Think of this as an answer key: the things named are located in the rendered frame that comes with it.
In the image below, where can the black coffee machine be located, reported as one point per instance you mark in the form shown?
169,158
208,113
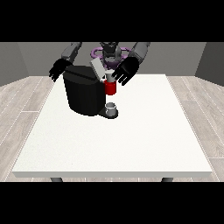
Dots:
83,92

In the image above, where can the pale grey machine lid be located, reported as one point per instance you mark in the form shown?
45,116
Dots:
98,67

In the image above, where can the small grey coffee pod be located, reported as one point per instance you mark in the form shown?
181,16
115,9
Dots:
109,75

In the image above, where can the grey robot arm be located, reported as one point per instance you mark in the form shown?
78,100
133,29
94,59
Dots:
140,51
71,51

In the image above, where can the dark table leg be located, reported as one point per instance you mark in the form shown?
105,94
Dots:
56,179
167,179

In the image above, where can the red pod holder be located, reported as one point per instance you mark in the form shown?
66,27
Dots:
110,88

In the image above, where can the grey robot trunk purple rings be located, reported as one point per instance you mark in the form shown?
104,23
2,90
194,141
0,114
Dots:
109,54

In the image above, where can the small grey cup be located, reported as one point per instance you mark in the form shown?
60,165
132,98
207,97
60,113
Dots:
111,108

